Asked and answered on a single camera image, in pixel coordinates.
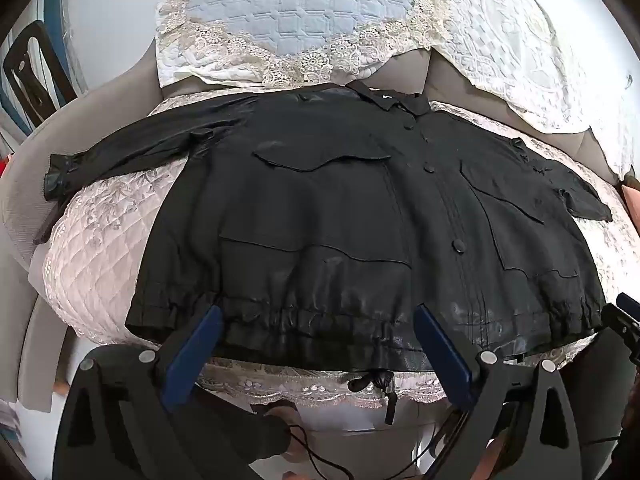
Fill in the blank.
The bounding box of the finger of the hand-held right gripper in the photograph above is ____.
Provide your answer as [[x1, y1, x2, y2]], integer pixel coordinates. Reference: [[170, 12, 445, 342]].
[[600, 291, 640, 358]]

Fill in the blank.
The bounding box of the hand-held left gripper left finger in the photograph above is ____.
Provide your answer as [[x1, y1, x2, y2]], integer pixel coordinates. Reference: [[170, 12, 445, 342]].
[[52, 304, 224, 480]]

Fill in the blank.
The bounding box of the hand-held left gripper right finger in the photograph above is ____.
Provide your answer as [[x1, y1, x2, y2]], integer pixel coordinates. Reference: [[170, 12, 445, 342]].
[[414, 304, 587, 480]]

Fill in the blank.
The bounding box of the black jacket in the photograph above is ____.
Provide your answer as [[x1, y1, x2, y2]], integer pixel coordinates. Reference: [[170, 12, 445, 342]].
[[34, 82, 613, 427]]

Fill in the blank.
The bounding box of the pink cushion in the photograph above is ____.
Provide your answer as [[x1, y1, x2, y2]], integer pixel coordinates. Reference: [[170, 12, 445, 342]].
[[620, 182, 640, 213]]

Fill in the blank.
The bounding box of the pink quilted sofa mat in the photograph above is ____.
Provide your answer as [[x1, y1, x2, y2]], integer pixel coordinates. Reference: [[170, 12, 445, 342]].
[[42, 92, 640, 411]]

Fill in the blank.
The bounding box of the grey sofa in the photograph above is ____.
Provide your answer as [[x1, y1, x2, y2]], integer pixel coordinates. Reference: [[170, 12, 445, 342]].
[[0, 42, 631, 406]]

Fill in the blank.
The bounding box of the white quilted lace cover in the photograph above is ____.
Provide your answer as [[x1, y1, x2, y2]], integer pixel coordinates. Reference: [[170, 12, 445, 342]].
[[430, 0, 640, 181]]

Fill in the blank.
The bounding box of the black chair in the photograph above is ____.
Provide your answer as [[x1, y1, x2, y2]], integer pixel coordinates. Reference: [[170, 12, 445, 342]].
[[2, 20, 78, 126]]

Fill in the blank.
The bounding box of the black cable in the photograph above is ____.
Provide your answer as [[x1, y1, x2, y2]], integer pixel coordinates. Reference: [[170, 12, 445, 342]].
[[285, 422, 401, 480]]

